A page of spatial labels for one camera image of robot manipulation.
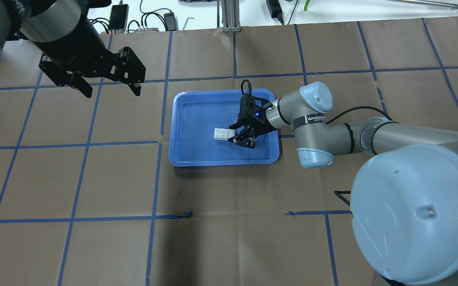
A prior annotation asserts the aluminium frame post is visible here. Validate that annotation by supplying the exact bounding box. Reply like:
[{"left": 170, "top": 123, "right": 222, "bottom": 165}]
[{"left": 217, "top": 0, "right": 242, "bottom": 33}]

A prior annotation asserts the black smartphone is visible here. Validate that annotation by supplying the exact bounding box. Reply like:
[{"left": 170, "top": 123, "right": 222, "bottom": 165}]
[{"left": 109, "top": 4, "right": 129, "bottom": 31}]

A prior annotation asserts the black power adapter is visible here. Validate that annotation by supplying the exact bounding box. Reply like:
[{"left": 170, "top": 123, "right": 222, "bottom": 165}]
[{"left": 163, "top": 12, "right": 178, "bottom": 31}]

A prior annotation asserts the white block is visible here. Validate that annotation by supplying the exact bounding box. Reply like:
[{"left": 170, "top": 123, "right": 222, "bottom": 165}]
[
  {"left": 214, "top": 128, "right": 229, "bottom": 141},
  {"left": 223, "top": 129, "right": 236, "bottom": 141}
]

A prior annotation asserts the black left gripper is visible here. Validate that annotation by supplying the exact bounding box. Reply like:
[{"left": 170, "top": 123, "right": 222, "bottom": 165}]
[{"left": 38, "top": 18, "right": 147, "bottom": 99}]

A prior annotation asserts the black power brick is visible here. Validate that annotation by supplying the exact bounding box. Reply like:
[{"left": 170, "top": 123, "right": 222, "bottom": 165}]
[{"left": 265, "top": 0, "right": 285, "bottom": 25}]

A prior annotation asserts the blue plastic tray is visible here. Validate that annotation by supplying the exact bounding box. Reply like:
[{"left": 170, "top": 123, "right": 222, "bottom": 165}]
[{"left": 169, "top": 89, "right": 280, "bottom": 167}]

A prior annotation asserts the green handled reacher grabber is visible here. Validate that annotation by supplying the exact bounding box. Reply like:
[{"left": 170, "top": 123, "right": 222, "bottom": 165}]
[{"left": 385, "top": 0, "right": 458, "bottom": 17}]

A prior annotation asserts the usb hub with cables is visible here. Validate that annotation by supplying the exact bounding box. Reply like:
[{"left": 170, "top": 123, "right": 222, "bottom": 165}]
[{"left": 126, "top": 22, "right": 159, "bottom": 34}]

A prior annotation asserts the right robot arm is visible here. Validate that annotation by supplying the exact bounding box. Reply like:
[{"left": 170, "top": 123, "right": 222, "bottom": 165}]
[{"left": 229, "top": 79, "right": 458, "bottom": 286}]

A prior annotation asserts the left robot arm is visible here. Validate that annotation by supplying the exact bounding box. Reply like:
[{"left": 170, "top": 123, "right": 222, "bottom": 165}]
[{"left": 0, "top": 0, "right": 146, "bottom": 98}]

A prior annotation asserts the brown paper table cover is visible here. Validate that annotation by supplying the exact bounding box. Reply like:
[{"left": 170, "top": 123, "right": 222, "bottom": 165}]
[{"left": 0, "top": 17, "right": 458, "bottom": 286}]

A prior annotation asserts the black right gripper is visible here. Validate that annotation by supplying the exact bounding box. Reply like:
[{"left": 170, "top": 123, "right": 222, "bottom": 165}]
[{"left": 228, "top": 95, "right": 278, "bottom": 149}]

